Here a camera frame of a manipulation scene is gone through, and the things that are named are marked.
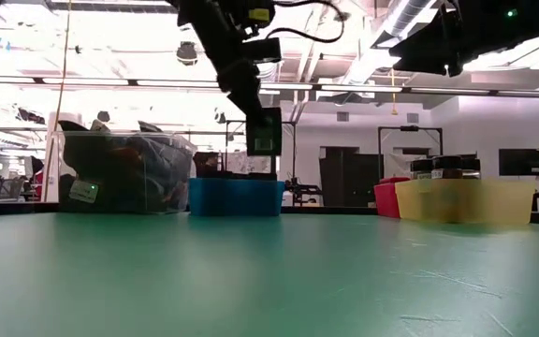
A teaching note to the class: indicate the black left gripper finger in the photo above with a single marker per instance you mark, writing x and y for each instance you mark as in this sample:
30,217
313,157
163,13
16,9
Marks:
243,89

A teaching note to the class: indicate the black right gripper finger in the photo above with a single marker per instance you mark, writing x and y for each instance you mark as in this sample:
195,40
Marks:
424,47

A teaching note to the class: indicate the dark green pepper tin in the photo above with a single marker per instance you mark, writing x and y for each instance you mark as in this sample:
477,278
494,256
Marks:
265,136

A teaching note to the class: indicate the black-lid jar orange powder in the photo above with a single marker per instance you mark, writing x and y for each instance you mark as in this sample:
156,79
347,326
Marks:
446,162

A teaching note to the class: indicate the black-lid spice jar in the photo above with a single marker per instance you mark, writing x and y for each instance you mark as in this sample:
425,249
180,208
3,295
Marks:
421,165

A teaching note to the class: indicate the black ceiling dome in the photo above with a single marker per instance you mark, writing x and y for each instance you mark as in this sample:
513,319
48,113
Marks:
186,54

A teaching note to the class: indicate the overhead rig crossbar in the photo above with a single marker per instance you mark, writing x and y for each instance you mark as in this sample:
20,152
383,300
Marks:
508,93

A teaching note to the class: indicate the person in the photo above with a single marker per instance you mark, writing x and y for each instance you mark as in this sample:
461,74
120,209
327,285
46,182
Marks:
208,164

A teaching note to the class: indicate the blue plastic bin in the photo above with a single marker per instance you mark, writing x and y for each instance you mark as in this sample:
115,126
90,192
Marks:
232,199

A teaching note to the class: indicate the black background device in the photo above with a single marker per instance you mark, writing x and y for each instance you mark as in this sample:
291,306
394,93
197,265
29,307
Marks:
302,192

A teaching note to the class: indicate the dark cabinet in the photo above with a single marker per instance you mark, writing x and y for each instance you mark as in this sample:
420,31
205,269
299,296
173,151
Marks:
335,178

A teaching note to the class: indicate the clear plastic storage box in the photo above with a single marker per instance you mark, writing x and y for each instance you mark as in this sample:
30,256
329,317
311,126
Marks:
124,178

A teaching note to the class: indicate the red plastic bin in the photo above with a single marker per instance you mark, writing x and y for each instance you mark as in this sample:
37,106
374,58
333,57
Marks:
385,201

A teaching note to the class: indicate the translucent yellow plastic bin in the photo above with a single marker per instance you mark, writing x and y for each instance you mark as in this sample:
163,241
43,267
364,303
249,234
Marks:
466,206

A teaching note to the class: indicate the white tag with green light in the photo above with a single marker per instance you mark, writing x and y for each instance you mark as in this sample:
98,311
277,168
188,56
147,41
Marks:
83,192

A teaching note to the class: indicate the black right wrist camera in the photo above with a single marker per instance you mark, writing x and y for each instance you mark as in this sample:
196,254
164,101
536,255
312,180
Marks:
456,70

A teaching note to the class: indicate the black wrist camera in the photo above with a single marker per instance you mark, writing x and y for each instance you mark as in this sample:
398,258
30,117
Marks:
262,50
456,70

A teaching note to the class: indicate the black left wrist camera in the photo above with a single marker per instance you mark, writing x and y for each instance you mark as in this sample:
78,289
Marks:
262,50

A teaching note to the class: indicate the black camera gantry frame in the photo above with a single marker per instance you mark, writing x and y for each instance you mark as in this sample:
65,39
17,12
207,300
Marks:
288,140
410,128

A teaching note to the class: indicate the black aluminium table frame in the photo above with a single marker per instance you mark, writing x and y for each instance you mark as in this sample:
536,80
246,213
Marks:
316,210

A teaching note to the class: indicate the black wall monitor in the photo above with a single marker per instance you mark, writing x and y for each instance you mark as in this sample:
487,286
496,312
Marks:
520,162

